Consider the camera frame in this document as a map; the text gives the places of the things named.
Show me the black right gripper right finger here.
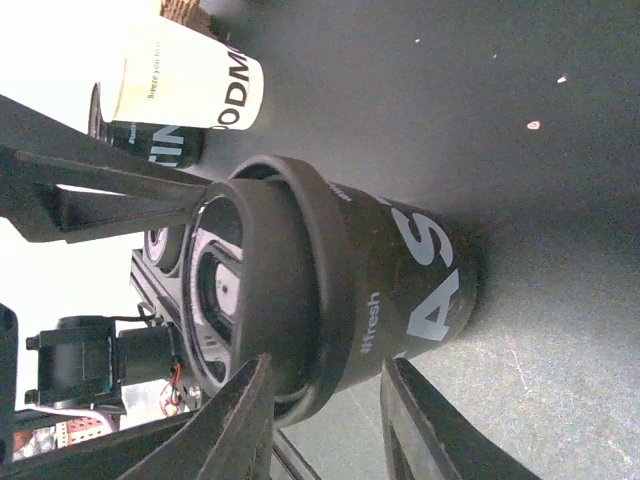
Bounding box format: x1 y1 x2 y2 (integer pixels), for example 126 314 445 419
380 358 537 479

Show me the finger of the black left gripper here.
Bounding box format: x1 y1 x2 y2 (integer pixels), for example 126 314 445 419
1 411 199 479
1 97 210 243

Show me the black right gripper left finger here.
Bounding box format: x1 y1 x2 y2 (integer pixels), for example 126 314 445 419
121 354 275 479

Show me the single black lid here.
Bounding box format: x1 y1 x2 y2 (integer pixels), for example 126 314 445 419
330 183 478 390

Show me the white paper coffee cup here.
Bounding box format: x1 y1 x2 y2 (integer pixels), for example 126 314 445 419
97 15 264 130

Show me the stack of black lids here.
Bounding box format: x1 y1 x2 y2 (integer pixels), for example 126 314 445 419
143 225 185 277

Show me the brown cardboard cup carrier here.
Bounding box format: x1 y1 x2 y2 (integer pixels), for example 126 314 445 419
159 0 210 26

